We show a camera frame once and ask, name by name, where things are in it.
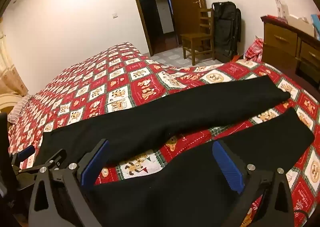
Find white standing card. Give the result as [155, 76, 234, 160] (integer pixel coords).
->
[274, 0, 289, 19]

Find blue flat box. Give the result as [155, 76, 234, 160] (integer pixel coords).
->
[311, 13, 320, 39]

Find red printed patchwork bedspread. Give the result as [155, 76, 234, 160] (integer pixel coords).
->
[7, 41, 320, 227]

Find black pants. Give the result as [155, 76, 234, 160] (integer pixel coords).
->
[35, 75, 315, 227]

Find wooden dresser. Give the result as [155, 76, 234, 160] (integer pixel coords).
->
[261, 16, 320, 85]

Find brown wooden door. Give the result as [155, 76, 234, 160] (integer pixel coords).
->
[164, 0, 208, 45]

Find white cardboard box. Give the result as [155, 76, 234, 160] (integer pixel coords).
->
[286, 16, 315, 37]

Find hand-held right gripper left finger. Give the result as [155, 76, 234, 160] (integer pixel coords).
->
[28, 139, 110, 227]

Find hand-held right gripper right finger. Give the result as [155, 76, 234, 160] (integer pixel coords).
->
[212, 139, 295, 227]

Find cream headboard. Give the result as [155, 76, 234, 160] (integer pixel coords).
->
[0, 93, 23, 115]

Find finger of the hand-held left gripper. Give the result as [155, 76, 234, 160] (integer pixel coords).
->
[18, 149, 66, 178]
[11, 145, 35, 167]

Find black cable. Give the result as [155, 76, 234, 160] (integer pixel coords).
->
[293, 207, 310, 227]

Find wooden chair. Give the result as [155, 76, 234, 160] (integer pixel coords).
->
[180, 8, 215, 66]

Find fringed pale pillow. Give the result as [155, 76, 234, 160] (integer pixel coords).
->
[7, 94, 35, 124]

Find beige patterned curtain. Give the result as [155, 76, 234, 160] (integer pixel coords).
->
[0, 27, 28, 96]

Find red plaid bag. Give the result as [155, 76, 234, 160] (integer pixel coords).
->
[244, 38, 264, 61]

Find black luggage bag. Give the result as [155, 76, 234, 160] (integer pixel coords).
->
[211, 2, 242, 63]

